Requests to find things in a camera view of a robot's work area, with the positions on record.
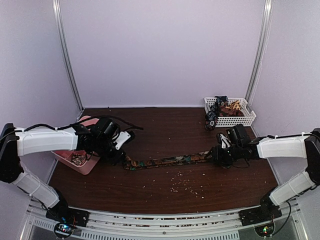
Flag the brown patterned tie in basket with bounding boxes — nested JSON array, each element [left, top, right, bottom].
[[219, 106, 244, 117]]

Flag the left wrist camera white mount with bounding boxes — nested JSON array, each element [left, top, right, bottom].
[[112, 131, 136, 150]]

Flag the yellow patterned tie in basket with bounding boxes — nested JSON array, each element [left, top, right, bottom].
[[226, 100, 242, 111]]

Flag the right aluminium frame post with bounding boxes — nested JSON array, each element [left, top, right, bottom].
[[245, 0, 274, 105]]

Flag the navy floral tie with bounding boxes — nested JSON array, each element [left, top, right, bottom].
[[205, 96, 228, 131]]

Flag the right arm base board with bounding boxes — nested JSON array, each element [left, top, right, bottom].
[[238, 206, 282, 237]]

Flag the aluminium frame post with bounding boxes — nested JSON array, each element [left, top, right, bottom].
[[52, 0, 84, 112], [245, 0, 274, 105]]

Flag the white perforated plastic basket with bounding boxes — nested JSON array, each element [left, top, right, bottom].
[[204, 96, 257, 131]]

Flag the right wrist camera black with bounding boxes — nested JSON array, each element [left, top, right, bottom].
[[216, 124, 251, 149]]

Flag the left aluminium frame post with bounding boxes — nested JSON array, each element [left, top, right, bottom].
[[52, 0, 84, 112]]

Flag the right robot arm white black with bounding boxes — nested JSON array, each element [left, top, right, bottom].
[[205, 124, 320, 225]]

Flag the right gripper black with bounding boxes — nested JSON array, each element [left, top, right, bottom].
[[204, 143, 242, 166]]

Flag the pink divided organizer box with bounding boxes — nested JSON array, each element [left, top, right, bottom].
[[51, 115, 101, 176]]

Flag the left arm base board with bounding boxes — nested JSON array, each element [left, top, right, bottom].
[[45, 207, 90, 238]]

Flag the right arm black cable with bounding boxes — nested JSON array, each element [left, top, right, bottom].
[[267, 132, 316, 141]]

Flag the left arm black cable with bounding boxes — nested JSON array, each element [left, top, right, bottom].
[[14, 115, 145, 133]]

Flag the cream paisley rolled tie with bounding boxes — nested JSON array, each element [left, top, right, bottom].
[[70, 153, 87, 167]]

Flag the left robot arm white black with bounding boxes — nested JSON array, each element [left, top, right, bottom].
[[0, 117, 131, 222]]

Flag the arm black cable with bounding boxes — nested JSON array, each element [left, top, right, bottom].
[[14, 115, 145, 133], [267, 132, 316, 141]]

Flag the brown green patterned tie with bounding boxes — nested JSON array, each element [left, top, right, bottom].
[[122, 151, 211, 171]]

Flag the aluminium front rail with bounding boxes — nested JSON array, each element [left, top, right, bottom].
[[24, 196, 301, 240]]

